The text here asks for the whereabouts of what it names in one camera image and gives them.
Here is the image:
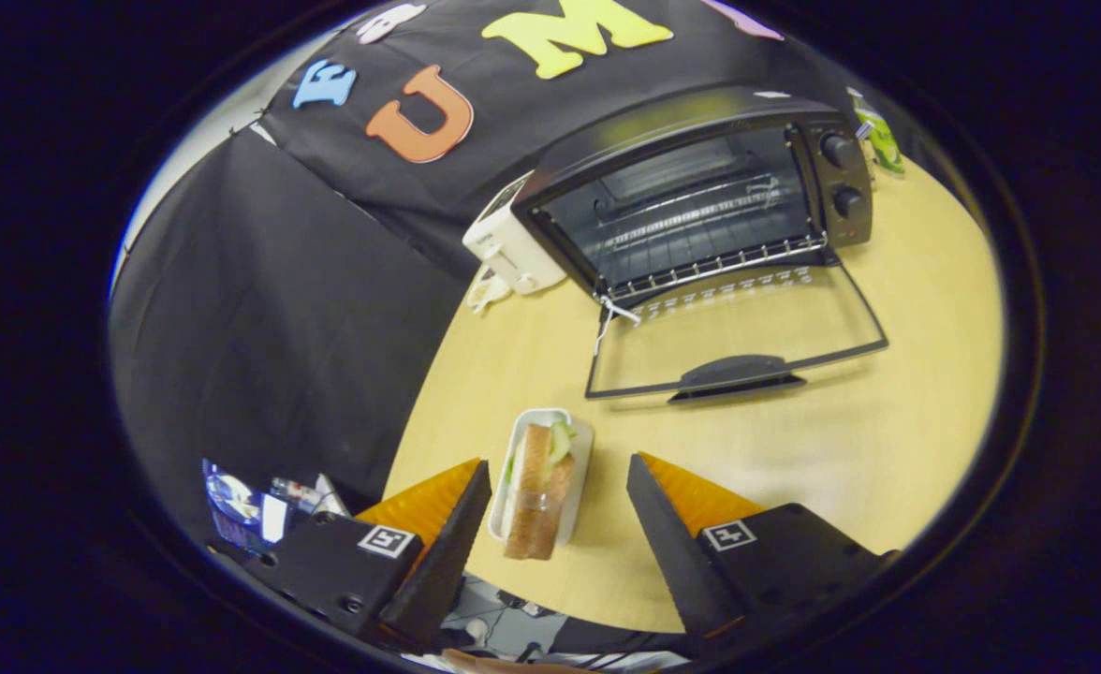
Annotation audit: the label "white rectangular plate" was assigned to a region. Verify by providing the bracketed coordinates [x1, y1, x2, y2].
[488, 408, 595, 548]

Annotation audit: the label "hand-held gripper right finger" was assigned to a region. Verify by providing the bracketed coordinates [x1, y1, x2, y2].
[626, 452, 900, 661]

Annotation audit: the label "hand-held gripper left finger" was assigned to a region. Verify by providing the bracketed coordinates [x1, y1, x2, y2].
[256, 459, 493, 654]

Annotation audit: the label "toast sandwich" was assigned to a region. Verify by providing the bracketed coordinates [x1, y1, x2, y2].
[503, 419, 578, 562]

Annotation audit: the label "black toaster oven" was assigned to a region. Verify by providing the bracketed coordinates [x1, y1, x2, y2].
[511, 86, 891, 405]

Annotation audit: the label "clear plastic bottle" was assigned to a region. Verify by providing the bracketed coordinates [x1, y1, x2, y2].
[270, 476, 325, 513]

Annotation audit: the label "black cables under table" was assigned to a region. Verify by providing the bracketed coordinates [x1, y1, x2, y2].
[438, 576, 570, 661]

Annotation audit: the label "green drink bottle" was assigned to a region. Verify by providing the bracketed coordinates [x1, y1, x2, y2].
[845, 87, 907, 176]

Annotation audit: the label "white pop-up toaster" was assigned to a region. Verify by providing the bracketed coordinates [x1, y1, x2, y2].
[462, 173, 568, 297]

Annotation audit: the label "blue glossy bag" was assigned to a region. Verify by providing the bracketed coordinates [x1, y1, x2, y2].
[201, 458, 267, 549]

